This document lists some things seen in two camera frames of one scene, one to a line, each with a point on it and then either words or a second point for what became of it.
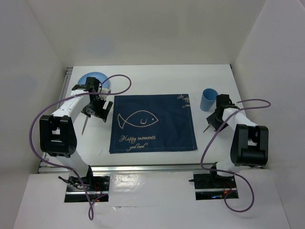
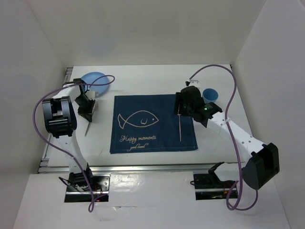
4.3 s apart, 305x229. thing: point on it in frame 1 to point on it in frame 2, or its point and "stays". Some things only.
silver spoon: (207, 128) to (179, 114)
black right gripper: (211, 119) to (178, 99)
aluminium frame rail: (44, 167) stays
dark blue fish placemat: (149, 123) stays
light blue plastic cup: (208, 98) stays
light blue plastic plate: (99, 76) stays
